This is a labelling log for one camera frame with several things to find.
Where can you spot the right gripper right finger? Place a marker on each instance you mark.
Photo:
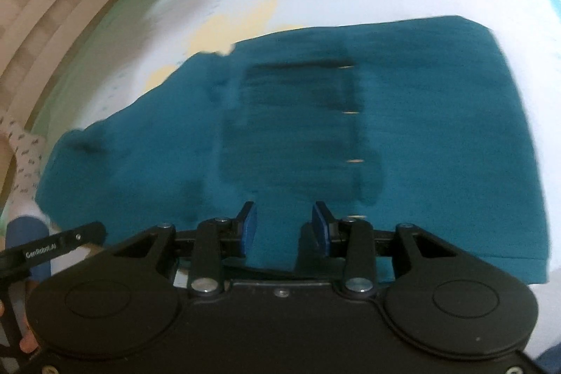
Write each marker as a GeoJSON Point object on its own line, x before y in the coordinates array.
{"type": "Point", "coordinates": [357, 243]}

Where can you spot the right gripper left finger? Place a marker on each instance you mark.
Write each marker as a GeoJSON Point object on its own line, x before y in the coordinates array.
{"type": "Point", "coordinates": [213, 241]}

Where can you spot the teal green pants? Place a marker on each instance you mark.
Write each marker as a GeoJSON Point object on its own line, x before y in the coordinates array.
{"type": "Point", "coordinates": [415, 121]}

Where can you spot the person's left hand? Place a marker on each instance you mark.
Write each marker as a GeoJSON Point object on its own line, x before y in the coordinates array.
{"type": "Point", "coordinates": [28, 343]}

